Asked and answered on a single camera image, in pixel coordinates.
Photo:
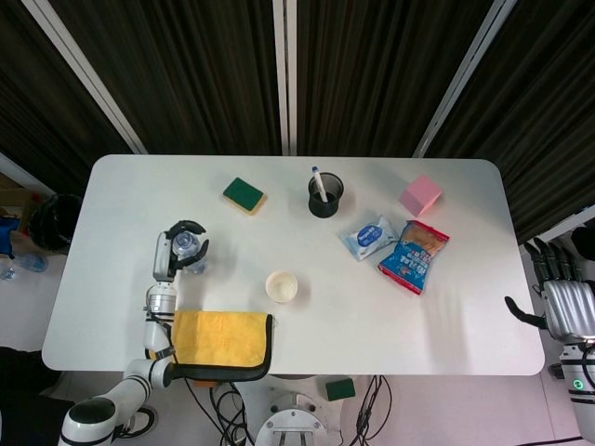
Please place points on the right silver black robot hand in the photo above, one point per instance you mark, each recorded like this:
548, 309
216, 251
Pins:
569, 309

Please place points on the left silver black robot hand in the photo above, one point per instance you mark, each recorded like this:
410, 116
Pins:
162, 258

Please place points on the clear plastic water bottle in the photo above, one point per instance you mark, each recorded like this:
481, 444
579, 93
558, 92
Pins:
185, 241

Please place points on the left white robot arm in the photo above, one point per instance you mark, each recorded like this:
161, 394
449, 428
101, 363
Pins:
155, 334

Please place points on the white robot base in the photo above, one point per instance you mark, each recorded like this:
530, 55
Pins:
293, 420

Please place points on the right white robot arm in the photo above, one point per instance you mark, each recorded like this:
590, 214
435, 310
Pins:
578, 371

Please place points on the white paper cup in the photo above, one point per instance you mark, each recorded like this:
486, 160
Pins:
281, 287

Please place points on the small black floor device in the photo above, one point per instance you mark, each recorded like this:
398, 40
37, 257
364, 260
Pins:
556, 370

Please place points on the yellow cloth with black edge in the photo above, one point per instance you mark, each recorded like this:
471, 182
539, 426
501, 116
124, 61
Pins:
223, 341

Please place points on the green and yellow sponge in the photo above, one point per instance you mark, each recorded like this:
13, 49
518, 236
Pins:
244, 192

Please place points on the black trash bin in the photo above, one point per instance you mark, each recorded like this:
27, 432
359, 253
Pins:
51, 223

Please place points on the small orange object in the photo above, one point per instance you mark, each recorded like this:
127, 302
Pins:
204, 384

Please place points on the black and white shoe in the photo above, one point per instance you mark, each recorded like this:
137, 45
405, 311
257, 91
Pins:
141, 420

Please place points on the blue snack bag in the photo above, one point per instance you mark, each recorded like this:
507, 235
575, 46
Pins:
409, 265

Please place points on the white marker with blue cap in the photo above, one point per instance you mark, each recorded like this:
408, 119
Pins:
318, 183

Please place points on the black mesh pen holder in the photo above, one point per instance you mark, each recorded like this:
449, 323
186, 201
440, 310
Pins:
332, 206

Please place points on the person in black clothes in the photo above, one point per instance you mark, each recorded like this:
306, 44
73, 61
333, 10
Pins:
23, 371

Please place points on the pink cube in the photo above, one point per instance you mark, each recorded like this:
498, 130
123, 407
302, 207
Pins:
420, 192

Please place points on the white blue wet wipes pack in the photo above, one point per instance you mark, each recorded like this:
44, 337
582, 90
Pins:
365, 237

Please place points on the dark green sponge block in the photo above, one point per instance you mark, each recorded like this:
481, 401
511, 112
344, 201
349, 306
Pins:
340, 389

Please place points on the white partition post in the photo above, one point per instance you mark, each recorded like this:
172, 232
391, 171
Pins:
284, 69
465, 74
83, 69

